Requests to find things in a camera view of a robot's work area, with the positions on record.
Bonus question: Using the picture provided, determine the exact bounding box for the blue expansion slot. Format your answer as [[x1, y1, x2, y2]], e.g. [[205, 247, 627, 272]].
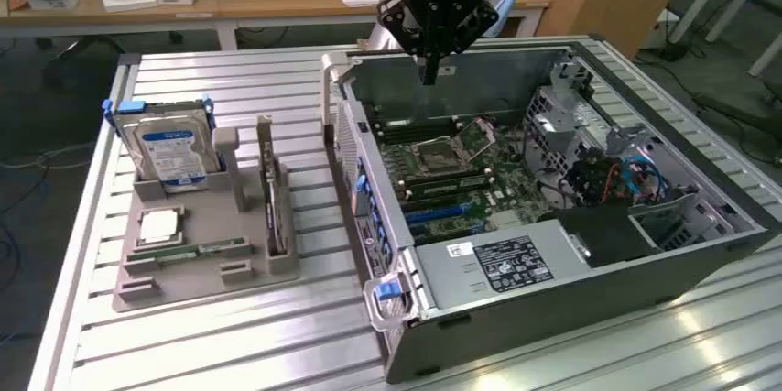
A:
[[405, 202, 474, 226]]

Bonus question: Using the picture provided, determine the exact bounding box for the black graphics card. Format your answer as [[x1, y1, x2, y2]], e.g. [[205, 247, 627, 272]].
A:
[[253, 114, 289, 258]]

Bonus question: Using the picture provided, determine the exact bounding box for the installed green RAM stick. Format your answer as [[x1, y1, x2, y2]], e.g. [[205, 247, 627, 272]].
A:
[[398, 169, 494, 202]]

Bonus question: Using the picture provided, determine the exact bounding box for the wooden desk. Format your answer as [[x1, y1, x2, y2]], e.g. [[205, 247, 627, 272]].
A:
[[0, 0, 551, 51]]

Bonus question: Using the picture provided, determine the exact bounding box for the red wire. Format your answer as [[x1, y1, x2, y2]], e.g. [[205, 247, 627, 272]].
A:
[[600, 159, 619, 203]]

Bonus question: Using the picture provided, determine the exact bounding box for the black plastic air shroud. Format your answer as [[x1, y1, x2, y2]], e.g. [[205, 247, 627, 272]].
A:
[[557, 205, 664, 269]]

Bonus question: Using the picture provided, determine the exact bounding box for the grey printed parts rack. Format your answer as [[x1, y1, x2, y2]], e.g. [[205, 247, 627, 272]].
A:
[[107, 114, 301, 314]]

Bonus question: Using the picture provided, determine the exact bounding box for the open black PC case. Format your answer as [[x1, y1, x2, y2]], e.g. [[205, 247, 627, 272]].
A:
[[320, 36, 782, 386]]

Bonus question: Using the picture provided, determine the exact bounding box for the tall perforated disk cage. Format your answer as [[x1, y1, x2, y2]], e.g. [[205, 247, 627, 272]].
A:
[[523, 60, 619, 173]]

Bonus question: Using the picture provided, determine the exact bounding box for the CPU socket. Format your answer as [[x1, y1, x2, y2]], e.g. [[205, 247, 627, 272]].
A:
[[412, 136, 470, 177]]

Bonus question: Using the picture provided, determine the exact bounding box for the grey metal disk bay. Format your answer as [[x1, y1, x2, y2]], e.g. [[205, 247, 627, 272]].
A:
[[628, 189, 733, 251]]

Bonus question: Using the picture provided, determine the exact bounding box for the black office chair base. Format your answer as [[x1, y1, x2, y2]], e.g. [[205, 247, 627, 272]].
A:
[[35, 32, 184, 86]]

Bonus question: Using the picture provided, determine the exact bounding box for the silver CPU chip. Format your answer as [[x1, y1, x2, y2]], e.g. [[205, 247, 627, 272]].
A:
[[137, 212, 182, 245]]

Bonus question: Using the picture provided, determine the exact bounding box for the hard disk with blue bracket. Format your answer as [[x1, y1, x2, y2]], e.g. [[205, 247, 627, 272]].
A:
[[99, 96, 220, 195]]

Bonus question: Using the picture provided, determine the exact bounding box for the metal socket cover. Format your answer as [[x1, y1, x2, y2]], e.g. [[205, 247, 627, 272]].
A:
[[450, 115, 498, 158]]

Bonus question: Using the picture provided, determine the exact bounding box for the grey power supply unit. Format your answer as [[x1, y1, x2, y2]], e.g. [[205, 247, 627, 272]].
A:
[[405, 219, 591, 312]]

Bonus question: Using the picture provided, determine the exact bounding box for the blue floor cable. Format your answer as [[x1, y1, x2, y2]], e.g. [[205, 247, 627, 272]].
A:
[[0, 221, 43, 351]]

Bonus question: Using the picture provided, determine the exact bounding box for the blue wire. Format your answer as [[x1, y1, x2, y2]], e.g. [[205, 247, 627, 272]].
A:
[[621, 156, 672, 205]]

